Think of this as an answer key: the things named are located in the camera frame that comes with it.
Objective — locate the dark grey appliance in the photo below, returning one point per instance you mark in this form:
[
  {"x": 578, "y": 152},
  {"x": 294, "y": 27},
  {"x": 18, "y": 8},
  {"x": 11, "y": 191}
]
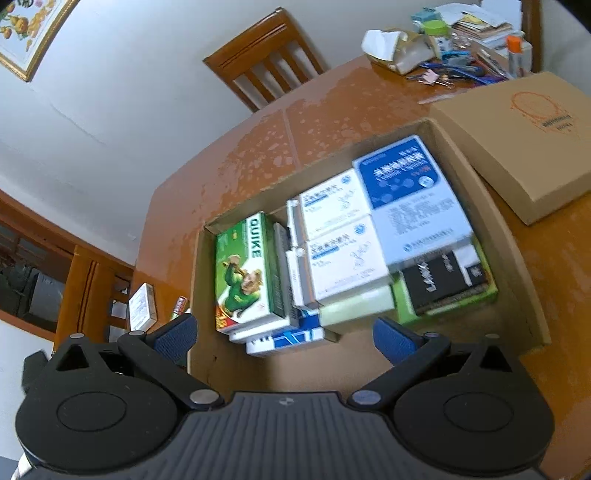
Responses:
[{"x": 41, "y": 295}]

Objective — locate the white box with blue graphic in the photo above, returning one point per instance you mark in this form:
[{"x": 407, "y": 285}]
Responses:
[{"x": 286, "y": 341}]

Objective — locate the cardboard carton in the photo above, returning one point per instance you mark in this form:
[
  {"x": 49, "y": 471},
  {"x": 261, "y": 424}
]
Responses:
[{"x": 300, "y": 369}]

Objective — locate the framed wall picture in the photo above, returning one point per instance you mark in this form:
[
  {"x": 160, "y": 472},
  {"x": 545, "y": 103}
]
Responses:
[{"x": 27, "y": 27}]

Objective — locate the pile of pens and clips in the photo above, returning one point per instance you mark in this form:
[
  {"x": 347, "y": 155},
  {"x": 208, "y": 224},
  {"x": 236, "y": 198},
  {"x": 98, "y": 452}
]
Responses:
[{"x": 457, "y": 69}]

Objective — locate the small teal box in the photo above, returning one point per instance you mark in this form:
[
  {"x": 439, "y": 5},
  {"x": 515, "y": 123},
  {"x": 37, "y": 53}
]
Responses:
[{"x": 425, "y": 14}]

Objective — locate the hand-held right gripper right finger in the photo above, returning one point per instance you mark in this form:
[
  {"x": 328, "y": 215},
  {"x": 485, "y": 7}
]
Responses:
[{"x": 395, "y": 341}]

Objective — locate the blue and white capsule box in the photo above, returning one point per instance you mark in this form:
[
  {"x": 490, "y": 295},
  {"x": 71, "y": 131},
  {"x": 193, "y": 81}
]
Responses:
[{"x": 415, "y": 198}]

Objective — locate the green box with cartoon hero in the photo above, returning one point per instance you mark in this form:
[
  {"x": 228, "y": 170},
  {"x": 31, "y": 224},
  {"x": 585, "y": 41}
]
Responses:
[{"x": 240, "y": 277}]

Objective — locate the orange-capped tube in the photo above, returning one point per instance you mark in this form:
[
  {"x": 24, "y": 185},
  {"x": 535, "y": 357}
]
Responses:
[{"x": 515, "y": 55}]

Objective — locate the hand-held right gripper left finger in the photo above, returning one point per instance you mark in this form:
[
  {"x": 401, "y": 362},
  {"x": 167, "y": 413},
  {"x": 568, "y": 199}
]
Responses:
[{"x": 175, "y": 339}]

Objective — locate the wooden door frame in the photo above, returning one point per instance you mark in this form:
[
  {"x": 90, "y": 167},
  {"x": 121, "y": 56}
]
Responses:
[{"x": 46, "y": 221}]

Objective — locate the gold long box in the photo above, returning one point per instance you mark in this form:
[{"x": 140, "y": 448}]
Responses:
[{"x": 179, "y": 309}]

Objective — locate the small white box blue stripe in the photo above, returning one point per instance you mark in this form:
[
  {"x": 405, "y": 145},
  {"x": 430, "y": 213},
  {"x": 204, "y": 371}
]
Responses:
[
  {"x": 341, "y": 263},
  {"x": 332, "y": 198}
]

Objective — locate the light green bear box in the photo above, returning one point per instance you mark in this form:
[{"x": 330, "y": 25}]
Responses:
[{"x": 355, "y": 309}]

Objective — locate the black and white long box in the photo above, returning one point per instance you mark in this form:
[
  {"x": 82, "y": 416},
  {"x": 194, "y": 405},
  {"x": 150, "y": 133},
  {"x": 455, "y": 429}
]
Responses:
[{"x": 438, "y": 281}]

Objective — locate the stack of papers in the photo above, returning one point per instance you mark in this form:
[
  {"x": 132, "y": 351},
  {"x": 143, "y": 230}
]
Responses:
[{"x": 485, "y": 25}]

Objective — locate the white box with red swoosh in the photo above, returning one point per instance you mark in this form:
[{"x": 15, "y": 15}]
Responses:
[{"x": 143, "y": 307}]

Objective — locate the cardboard lid with orange print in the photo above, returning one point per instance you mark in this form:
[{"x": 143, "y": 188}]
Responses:
[{"x": 508, "y": 152}]

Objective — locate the wooden desktop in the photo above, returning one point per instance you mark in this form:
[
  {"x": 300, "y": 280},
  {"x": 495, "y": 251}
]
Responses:
[{"x": 323, "y": 120}]

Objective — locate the gold tissue box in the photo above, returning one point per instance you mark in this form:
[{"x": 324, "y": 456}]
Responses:
[{"x": 397, "y": 50}]

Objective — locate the green-lid jar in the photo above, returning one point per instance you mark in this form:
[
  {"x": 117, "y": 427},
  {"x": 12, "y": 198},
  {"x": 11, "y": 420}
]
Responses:
[{"x": 436, "y": 32}]

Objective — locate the wooden chair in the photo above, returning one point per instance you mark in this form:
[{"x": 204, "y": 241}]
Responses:
[
  {"x": 531, "y": 18},
  {"x": 87, "y": 286},
  {"x": 258, "y": 41}
]

